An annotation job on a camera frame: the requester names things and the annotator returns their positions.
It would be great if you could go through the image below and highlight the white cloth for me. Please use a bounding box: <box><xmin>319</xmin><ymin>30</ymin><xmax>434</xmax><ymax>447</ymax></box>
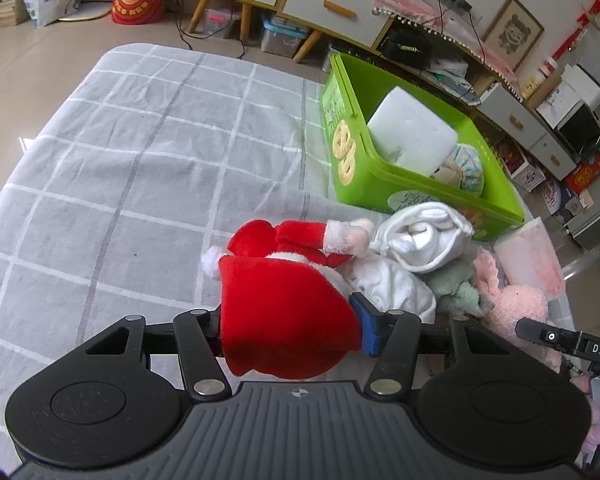
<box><xmin>341</xmin><ymin>254</ymin><xmax>437</xmax><ymax>324</ymax></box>

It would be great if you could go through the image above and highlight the red santa plush toy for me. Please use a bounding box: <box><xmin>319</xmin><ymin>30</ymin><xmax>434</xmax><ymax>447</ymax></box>
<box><xmin>200</xmin><ymin>219</ymin><xmax>374</xmax><ymax>380</ymax></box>

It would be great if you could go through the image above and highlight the white sock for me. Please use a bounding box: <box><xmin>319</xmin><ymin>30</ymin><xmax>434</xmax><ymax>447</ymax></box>
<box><xmin>370</xmin><ymin>202</ymin><xmax>475</xmax><ymax>274</ymax></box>

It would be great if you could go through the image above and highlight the pink plush rabbit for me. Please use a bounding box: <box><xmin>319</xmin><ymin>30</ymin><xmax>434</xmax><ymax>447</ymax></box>
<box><xmin>473</xmin><ymin>249</ymin><xmax>600</xmax><ymax>456</ymax></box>

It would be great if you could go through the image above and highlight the grey green small cloth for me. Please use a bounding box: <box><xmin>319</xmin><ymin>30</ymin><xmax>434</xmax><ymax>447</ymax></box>
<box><xmin>422</xmin><ymin>259</ymin><xmax>483</xmax><ymax>318</ymax></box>

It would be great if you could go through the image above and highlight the grey checked tablecloth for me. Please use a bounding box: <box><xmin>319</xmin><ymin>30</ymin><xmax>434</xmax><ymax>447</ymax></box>
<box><xmin>0</xmin><ymin>42</ymin><xmax>581</xmax><ymax>474</ymax></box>

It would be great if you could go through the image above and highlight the white foam block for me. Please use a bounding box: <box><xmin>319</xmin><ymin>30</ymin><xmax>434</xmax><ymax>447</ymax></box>
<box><xmin>367</xmin><ymin>87</ymin><xmax>457</xmax><ymax>177</ymax></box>

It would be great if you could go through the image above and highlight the green plastic storage bin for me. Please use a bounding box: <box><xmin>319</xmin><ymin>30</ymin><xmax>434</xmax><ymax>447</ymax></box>
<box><xmin>320</xmin><ymin>53</ymin><xmax>524</xmax><ymax>240</ymax></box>

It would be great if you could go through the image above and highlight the white microwave oven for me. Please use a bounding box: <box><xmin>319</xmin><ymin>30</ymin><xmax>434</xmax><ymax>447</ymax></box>
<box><xmin>535</xmin><ymin>64</ymin><xmax>600</xmax><ymax>159</ymax></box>

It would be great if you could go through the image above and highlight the black box under bench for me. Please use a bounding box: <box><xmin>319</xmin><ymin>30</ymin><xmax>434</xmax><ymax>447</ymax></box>
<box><xmin>378</xmin><ymin>24</ymin><xmax>432</xmax><ymax>70</ymax></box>

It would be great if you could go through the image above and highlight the clear storage box blue lid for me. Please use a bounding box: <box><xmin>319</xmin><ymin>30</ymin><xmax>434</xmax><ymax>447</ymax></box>
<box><xmin>260</xmin><ymin>12</ymin><xmax>310</xmax><ymax>58</ymax></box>

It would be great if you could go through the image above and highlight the low wooden tv bench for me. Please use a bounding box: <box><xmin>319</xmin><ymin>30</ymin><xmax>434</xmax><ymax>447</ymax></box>
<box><xmin>404</xmin><ymin>23</ymin><xmax>576</xmax><ymax>180</ymax></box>

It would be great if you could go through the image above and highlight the framed cartoon picture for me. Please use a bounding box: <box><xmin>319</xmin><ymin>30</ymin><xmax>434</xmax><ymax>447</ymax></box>
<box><xmin>482</xmin><ymin>0</ymin><xmax>544</xmax><ymax>70</ymax></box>

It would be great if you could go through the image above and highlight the pink table runner cloth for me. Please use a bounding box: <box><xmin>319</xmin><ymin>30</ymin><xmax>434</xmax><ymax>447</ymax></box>
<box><xmin>373</xmin><ymin>0</ymin><xmax>520</xmax><ymax>93</ymax></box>

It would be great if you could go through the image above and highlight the red hanging wall ornament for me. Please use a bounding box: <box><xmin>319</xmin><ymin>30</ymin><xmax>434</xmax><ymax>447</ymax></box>
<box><xmin>550</xmin><ymin>0</ymin><xmax>600</xmax><ymax>62</ymax></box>

